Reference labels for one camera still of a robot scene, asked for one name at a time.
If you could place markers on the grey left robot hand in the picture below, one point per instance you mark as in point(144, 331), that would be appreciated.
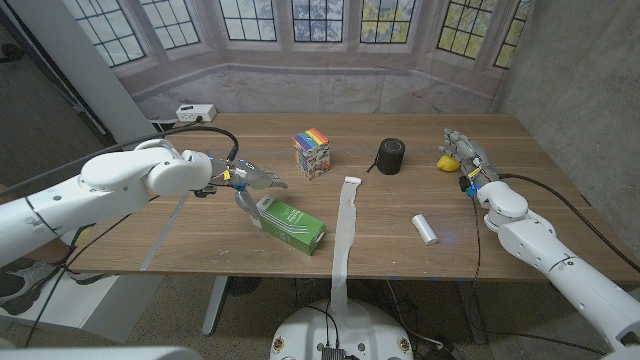
point(250, 175)

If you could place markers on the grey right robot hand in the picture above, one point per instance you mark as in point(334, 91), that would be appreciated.
point(472, 157)

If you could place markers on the green white carton box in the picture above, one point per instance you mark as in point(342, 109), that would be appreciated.
point(292, 227)

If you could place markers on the white gauze bandage strip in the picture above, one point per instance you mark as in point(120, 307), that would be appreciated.
point(345, 225)

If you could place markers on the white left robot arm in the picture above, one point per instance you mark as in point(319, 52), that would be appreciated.
point(110, 185)

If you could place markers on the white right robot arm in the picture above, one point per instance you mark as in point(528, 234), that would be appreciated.
point(550, 250)

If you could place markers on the white robot shoulder cover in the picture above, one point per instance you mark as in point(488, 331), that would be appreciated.
point(100, 354)

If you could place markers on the yellow toy lemon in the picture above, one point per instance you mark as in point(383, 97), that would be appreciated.
point(446, 164)

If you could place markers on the rainbow cube toy box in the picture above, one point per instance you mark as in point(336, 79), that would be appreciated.
point(312, 155)

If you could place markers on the black floor power box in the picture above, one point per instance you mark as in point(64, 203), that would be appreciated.
point(445, 352)

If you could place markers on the white power strip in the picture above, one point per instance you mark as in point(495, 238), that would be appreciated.
point(196, 112)

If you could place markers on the white cylinder roll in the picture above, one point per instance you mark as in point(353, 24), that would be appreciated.
point(425, 229)

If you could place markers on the dark round floor object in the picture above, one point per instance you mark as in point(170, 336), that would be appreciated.
point(245, 286)

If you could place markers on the printed window backdrop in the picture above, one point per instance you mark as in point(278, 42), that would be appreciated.
point(320, 75)

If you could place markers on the grey table leg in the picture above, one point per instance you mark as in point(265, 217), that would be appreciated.
point(472, 315)
point(215, 305)

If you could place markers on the yellow black object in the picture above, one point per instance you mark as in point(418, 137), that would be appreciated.
point(83, 236)

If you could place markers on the white robot torso base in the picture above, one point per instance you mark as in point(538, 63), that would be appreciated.
point(345, 335)

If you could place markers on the grey sneaker shoe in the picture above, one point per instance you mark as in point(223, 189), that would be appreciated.
point(30, 285)

